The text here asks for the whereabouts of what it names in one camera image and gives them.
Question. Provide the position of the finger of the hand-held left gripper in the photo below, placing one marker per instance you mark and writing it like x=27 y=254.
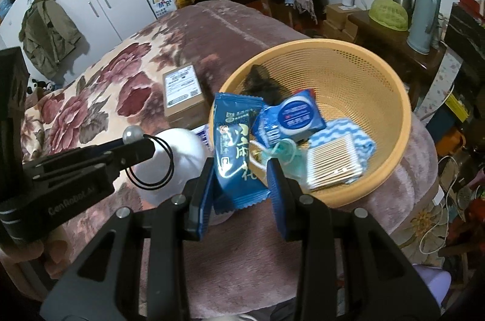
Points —
x=75 y=154
x=113 y=163

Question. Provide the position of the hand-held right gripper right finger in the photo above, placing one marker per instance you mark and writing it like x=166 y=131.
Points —
x=278 y=199

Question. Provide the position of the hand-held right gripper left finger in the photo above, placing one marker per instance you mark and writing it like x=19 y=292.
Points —
x=204 y=192

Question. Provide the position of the green face mask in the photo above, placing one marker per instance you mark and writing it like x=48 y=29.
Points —
x=288 y=150

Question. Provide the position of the dark blue snack sachet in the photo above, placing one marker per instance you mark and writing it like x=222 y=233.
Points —
x=235 y=139

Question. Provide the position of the cotton swab pack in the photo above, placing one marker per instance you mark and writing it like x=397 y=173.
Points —
x=333 y=162

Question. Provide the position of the blue wet wipes packet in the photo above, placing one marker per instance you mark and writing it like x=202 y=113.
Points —
x=299 y=116

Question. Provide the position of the blue white striped fuzzy sock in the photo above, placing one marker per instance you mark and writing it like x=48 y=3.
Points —
x=352 y=129

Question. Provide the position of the black mesh scrunchie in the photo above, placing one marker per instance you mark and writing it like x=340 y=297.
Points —
x=265 y=86

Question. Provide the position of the yellow plastic basket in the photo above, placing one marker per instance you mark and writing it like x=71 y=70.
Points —
x=360 y=78

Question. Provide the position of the white labelled plastic container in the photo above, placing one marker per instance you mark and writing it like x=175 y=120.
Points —
x=182 y=154

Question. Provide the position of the dark blue tissue packet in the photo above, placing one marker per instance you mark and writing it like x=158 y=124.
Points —
x=202 y=139

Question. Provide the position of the panda plush toy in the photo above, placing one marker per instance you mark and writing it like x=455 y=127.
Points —
x=38 y=85

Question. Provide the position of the floral fleece blanket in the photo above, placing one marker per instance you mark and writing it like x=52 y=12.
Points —
x=227 y=268

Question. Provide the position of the brown cardboard box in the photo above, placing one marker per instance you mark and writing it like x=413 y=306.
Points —
x=185 y=109

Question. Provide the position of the olive green jacket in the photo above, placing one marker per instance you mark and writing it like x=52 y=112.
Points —
x=45 y=33

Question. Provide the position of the lavender stool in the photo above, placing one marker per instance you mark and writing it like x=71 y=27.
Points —
x=432 y=283

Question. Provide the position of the stack of small cardboard boxes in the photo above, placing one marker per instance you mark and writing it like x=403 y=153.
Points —
x=337 y=18

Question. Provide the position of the wooden side table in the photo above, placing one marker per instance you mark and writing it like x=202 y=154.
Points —
x=379 y=37

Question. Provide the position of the yellow box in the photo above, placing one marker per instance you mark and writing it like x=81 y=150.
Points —
x=456 y=107

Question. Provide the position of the floral printed cloth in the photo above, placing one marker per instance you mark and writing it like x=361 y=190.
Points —
x=443 y=78

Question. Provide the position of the green plastic food cover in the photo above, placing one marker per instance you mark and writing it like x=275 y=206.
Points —
x=388 y=14

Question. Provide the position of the grey blue thermos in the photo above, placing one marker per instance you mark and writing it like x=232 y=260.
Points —
x=424 y=18

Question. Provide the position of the dark cabinet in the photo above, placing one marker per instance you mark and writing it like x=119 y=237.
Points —
x=466 y=37

